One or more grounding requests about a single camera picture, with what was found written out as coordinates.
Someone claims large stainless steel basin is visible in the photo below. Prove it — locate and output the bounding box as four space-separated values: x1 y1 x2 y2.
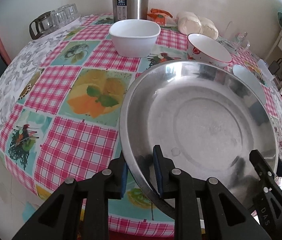
119 60 279 217

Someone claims small white blue bowl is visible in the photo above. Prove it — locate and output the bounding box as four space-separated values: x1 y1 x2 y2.
232 64 266 105

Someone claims strawberry pattern red-rimmed bowl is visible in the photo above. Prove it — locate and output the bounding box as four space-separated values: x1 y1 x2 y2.
187 34 232 68

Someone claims white square bowl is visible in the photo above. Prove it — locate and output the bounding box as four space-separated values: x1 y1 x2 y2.
109 19 161 58

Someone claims checkered picture tablecloth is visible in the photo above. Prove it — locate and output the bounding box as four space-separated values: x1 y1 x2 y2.
0 15 282 199

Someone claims clear plastic box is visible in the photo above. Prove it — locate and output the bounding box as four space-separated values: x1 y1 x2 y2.
257 59 274 81

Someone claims black power adapter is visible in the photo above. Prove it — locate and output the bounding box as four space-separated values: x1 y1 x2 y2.
268 61 280 75

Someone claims grey floral white cloth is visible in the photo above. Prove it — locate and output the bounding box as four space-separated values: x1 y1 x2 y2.
0 17 83 152

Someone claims glass ashtray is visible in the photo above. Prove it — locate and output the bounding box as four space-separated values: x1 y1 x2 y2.
218 36 237 54

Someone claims clear glass mug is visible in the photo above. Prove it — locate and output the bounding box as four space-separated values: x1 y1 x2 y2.
224 21 250 53

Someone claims bag of steamed buns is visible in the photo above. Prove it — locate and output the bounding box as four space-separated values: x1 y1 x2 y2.
176 11 219 40

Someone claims upturned drinking glass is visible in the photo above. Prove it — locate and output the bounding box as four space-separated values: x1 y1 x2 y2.
53 5 68 29
64 3 79 23

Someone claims orange snack packet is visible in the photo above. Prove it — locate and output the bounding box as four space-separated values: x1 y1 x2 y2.
147 8 175 27

